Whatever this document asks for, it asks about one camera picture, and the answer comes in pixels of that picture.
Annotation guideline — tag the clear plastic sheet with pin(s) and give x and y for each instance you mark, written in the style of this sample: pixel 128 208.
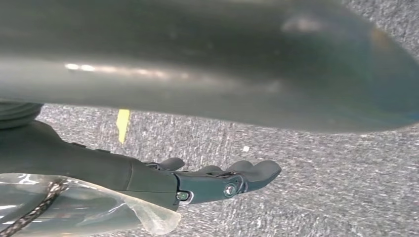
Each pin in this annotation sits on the clear plastic sheet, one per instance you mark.
pixel 154 219

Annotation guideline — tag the yellow tape strip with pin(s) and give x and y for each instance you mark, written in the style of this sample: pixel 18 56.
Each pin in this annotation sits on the yellow tape strip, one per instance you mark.
pixel 123 126

